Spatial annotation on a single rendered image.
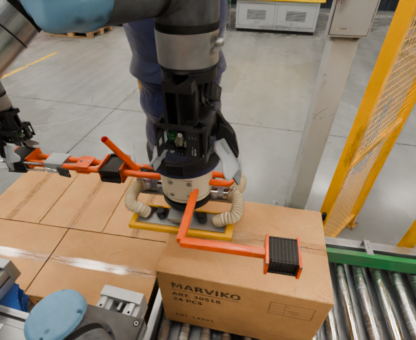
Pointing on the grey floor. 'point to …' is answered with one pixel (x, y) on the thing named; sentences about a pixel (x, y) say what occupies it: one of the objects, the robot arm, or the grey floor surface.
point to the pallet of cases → (86, 34)
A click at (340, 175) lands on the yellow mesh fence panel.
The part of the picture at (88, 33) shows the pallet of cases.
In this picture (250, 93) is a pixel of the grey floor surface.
